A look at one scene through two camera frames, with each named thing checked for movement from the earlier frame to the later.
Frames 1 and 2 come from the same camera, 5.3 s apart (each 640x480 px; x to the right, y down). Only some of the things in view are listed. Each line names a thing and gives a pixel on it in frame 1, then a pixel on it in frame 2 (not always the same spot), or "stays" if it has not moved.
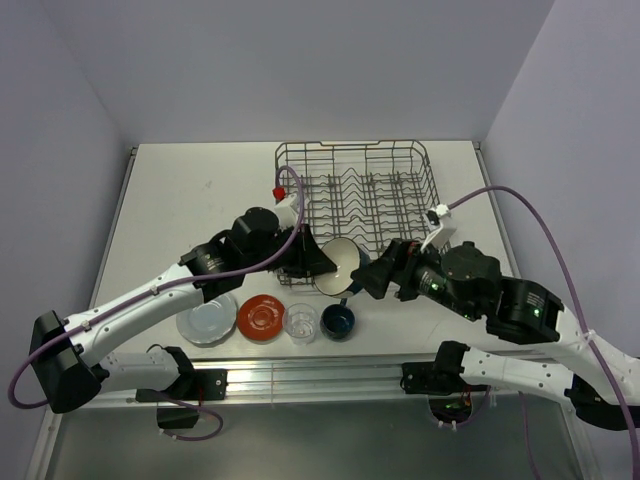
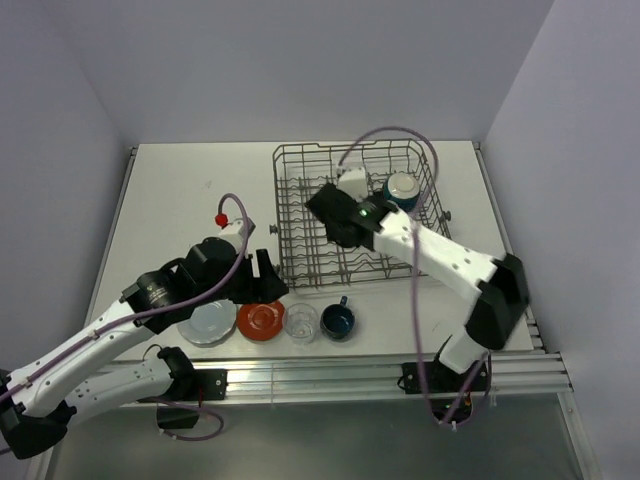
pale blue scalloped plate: (208, 322) stays
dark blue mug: (337, 321) stays
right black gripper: (372, 276) -> (330, 233)
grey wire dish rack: (369, 193) stays
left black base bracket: (194, 385) stays
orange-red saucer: (261, 317) stays
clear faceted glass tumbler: (300, 321) stays
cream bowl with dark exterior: (346, 256) -> (403, 190)
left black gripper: (309, 260) -> (259, 289)
